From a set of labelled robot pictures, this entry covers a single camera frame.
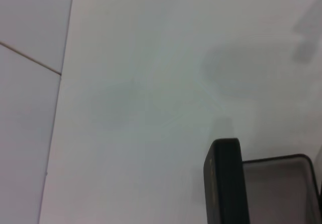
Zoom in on black glasses case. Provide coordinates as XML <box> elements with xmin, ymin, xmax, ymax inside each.
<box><xmin>203</xmin><ymin>137</ymin><xmax>322</xmax><ymax>224</ymax></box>

